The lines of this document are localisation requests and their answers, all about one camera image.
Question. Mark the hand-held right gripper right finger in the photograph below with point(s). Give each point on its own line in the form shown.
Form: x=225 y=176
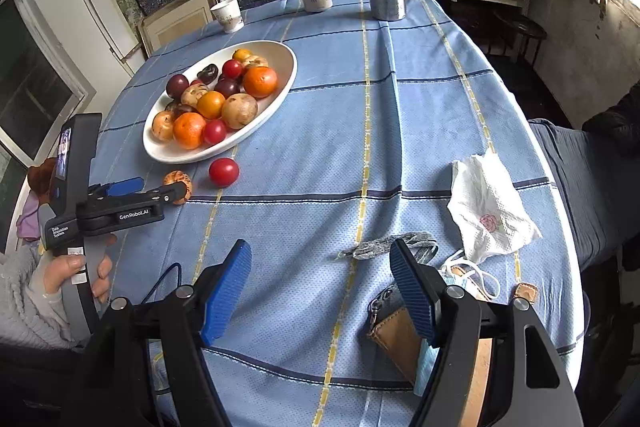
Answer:
x=412 y=292

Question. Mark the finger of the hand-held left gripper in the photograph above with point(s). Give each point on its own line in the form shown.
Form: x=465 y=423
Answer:
x=160 y=197
x=125 y=187

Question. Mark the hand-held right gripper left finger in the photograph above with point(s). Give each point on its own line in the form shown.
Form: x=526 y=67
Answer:
x=227 y=292

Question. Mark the speckled yellow passion fruit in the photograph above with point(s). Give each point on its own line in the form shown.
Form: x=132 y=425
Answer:
x=177 y=177
x=163 y=126
x=194 y=94

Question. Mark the large orange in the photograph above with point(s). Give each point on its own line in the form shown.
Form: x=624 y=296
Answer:
x=260 y=82
x=189 y=130

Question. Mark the dark brown water chestnut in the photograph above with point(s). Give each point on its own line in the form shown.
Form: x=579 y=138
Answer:
x=207 y=73
x=177 y=108

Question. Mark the small orange tangerine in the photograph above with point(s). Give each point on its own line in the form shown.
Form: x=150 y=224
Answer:
x=211 y=104

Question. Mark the dark red plum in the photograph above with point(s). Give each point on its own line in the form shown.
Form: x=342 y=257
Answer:
x=227 y=88
x=177 y=86

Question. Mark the large tan passion fruit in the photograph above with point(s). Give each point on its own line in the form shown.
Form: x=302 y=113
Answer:
x=239 y=111

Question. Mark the small yellow-orange tangerine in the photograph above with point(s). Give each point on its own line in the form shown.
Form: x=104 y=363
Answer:
x=241 y=55

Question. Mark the small speckled passion fruit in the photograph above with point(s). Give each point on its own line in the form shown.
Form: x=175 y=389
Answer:
x=256 y=61

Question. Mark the white plate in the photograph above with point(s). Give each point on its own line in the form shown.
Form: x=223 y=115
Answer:
x=280 y=57

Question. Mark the person's left forearm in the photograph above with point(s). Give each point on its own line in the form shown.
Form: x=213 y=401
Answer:
x=25 y=312

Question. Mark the person's left hand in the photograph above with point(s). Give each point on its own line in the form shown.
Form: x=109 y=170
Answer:
x=65 y=269

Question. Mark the metal key clasp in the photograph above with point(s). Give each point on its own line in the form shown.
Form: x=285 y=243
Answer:
x=376 y=307

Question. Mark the brown leather pouch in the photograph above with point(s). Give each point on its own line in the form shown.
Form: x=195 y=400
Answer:
x=397 y=342

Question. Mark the grey fabric face mask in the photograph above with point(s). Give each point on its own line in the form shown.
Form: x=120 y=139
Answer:
x=380 y=246

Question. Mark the crumpled white tissue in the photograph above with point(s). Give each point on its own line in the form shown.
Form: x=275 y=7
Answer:
x=485 y=207

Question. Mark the tan leather tab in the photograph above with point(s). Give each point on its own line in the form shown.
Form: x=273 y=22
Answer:
x=527 y=292

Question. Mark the white framed window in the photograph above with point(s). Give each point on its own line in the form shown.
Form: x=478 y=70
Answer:
x=30 y=82

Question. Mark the white wooden strip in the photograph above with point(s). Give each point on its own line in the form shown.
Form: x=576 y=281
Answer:
x=107 y=14

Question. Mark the blue plaid tablecloth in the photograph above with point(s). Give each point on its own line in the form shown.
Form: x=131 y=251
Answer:
x=325 y=132

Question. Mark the white paper cup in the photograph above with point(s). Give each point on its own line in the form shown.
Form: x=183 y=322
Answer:
x=227 y=14

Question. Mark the black jacket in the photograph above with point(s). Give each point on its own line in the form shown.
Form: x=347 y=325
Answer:
x=615 y=122

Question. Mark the black stool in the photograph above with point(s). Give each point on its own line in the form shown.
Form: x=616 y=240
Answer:
x=520 y=27

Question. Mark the light wooden picture frame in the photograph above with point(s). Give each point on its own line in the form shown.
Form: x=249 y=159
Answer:
x=175 y=24

